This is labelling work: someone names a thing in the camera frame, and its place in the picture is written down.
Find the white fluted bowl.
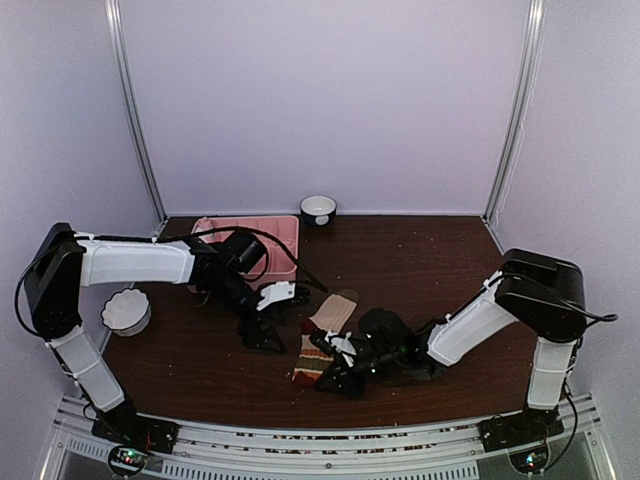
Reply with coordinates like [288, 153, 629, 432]
[101, 288, 151, 337]

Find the right aluminium frame post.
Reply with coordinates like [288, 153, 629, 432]
[483, 0, 546, 229]

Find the aluminium frame post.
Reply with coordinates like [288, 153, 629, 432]
[104, 0, 169, 233]
[483, 0, 546, 229]

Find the left aluminium frame post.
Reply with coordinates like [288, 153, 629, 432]
[104, 0, 169, 233]

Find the pink divided organizer tray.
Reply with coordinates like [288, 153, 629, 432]
[201, 215, 299, 290]

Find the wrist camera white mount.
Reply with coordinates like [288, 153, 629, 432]
[256, 281, 311, 311]
[310, 329, 358, 367]

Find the aluminium front rail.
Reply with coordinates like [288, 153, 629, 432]
[39, 392, 614, 480]

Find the round control board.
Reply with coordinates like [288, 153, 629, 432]
[107, 445, 149, 476]
[509, 445, 550, 475]

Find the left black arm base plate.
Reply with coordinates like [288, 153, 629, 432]
[91, 412, 179, 454]

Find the beige striped ribbed sock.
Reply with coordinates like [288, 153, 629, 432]
[291, 289, 359, 388]

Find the left round control board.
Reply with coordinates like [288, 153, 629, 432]
[107, 445, 149, 476]

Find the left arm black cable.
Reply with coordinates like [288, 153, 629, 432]
[189, 225, 331, 294]

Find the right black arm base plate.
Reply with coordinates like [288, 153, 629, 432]
[478, 409, 564, 452]

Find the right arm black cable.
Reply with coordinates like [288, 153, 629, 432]
[494, 272, 619, 331]

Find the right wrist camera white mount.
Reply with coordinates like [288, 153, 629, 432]
[310, 329, 358, 367]

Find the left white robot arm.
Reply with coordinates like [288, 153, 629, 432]
[13, 223, 286, 444]

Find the black and white bowl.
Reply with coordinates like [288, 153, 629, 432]
[300, 195, 337, 227]

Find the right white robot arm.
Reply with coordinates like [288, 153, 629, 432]
[310, 248, 587, 442]

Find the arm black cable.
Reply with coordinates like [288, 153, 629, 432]
[189, 225, 331, 294]
[494, 272, 619, 331]

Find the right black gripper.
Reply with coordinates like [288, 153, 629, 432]
[316, 349, 402, 401]

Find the pink sock with teal patches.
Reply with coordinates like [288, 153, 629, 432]
[192, 217, 215, 233]

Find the right round control board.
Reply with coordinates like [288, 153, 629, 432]
[509, 445, 550, 475]

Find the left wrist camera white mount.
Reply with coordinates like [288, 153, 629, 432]
[256, 281, 311, 311]

